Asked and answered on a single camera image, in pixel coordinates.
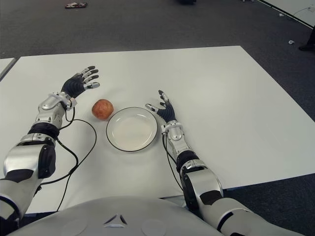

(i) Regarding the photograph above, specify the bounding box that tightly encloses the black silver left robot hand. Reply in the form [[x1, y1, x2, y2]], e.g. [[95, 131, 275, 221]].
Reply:
[[61, 65, 101, 99]]

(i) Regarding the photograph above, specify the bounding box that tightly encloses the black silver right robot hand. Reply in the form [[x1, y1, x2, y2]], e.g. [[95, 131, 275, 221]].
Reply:
[[145, 89, 177, 122]]

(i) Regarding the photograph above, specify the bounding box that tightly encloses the red apple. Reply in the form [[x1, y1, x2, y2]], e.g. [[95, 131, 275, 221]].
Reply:
[[92, 98, 114, 120]]

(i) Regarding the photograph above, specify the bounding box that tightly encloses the white plate with black rim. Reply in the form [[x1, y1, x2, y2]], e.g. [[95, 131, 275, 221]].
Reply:
[[106, 106, 158, 152]]

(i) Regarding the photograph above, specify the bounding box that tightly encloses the white neighbouring table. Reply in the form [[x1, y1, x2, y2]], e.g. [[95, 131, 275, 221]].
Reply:
[[0, 57, 17, 79], [257, 0, 315, 28]]

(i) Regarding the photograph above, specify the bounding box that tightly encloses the red black object on floor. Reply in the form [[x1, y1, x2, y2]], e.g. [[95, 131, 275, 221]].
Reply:
[[65, 1, 88, 8]]

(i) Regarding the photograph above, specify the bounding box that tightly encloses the grey robot torso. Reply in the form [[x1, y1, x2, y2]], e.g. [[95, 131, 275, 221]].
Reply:
[[8, 195, 234, 236]]

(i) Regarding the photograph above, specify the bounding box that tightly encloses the dark shoe on floor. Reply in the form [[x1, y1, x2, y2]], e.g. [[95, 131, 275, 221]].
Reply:
[[299, 24, 315, 52]]

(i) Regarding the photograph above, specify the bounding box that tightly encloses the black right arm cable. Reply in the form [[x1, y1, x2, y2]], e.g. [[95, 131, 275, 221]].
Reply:
[[162, 131, 185, 195]]

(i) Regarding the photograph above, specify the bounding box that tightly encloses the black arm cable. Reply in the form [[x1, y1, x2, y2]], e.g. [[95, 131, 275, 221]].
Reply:
[[40, 104, 97, 212], [162, 131, 185, 195]]

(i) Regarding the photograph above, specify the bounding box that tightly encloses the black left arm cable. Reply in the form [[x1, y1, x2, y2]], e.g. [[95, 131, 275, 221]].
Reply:
[[40, 104, 97, 212]]

